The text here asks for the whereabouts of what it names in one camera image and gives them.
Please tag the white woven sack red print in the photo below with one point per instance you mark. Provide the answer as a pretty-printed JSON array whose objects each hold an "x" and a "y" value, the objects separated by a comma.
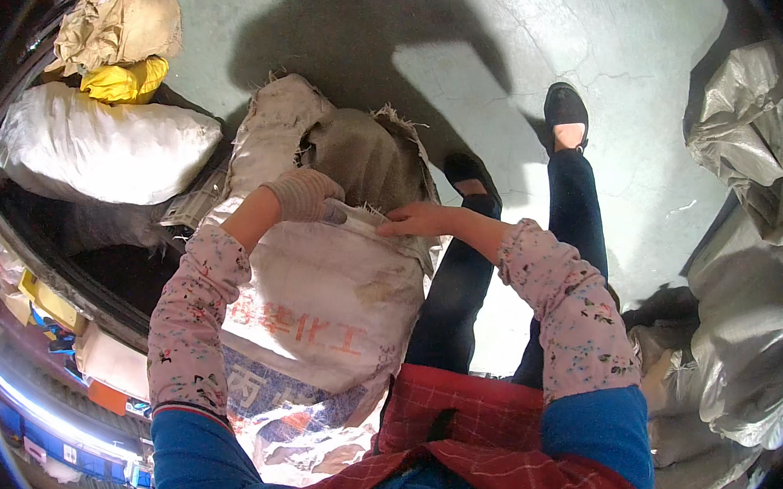
[{"x": 327, "y": 298}]

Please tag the yellow plastic bag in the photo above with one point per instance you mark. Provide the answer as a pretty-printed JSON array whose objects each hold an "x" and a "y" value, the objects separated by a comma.
[{"x": 125, "y": 80}]

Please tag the filled plain white sack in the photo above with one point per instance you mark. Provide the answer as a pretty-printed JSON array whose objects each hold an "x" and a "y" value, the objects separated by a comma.
[{"x": 101, "y": 147}]

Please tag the cluttered shelf of goods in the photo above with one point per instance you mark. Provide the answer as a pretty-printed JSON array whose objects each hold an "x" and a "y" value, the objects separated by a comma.
[{"x": 46, "y": 409}]

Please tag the black metal cart frame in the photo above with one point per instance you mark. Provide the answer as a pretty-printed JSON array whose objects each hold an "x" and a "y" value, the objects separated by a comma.
[{"x": 55, "y": 267}]

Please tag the small white bag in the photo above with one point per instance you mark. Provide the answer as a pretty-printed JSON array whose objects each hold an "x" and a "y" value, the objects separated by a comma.
[{"x": 112, "y": 363}]

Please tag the person's legs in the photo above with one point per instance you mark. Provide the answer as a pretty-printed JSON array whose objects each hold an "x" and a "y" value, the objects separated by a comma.
[{"x": 569, "y": 217}]

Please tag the person's right fingers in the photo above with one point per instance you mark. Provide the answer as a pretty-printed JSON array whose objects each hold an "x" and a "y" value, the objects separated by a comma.
[{"x": 395, "y": 225}]

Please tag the heap of grey woven sacks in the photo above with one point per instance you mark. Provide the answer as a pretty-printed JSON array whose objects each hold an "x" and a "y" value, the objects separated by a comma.
[{"x": 747, "y": 299}]

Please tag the grey plastic grille part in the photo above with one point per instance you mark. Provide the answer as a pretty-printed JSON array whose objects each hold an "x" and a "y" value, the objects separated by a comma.
[{"x": 195, "y": 199}]

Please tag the yellow box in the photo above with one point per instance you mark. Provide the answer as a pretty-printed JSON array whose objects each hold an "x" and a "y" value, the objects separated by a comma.
[{"x": 51, "y": 302}]

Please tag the person's left fingers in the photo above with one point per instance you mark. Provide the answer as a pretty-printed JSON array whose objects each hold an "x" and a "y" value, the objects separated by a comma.
[{"x": 332, "y": 204}]

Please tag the person's right hand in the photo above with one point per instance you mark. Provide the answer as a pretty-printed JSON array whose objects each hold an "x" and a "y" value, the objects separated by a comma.
[{"x": 421, "y": 220}]

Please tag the crumpled beige sack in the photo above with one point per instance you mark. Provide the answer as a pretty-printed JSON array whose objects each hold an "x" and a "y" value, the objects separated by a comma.
[{"x": 119, "y": 24}]

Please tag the person's body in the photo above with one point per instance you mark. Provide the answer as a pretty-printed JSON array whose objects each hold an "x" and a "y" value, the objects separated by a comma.
[{"x": 462, "y": 446}]

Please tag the person's left hand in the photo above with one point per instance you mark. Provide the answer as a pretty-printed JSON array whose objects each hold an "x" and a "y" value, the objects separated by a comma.
[{"x": 301, "y": 195}]

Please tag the grey-brown burlap lining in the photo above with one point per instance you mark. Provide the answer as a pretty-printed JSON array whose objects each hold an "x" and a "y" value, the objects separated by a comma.
[{"x": 364, "y": 157}]

